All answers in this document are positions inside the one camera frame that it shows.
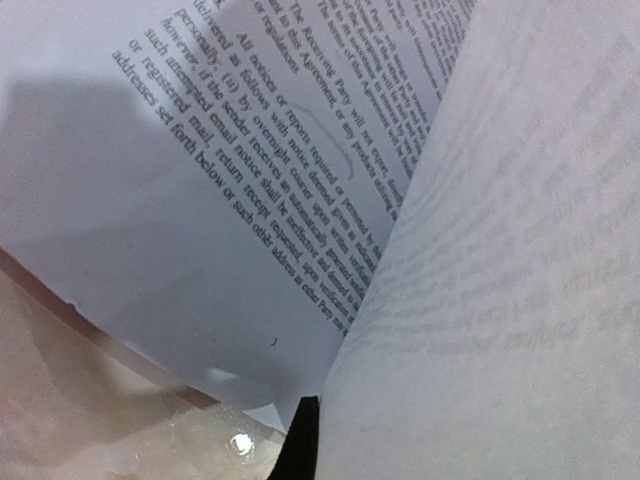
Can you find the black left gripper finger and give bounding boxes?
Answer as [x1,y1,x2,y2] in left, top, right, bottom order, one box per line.
[269,396,320,480]

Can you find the white dense text sheet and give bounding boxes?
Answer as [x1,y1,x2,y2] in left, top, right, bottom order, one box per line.
[1,1,474,429]

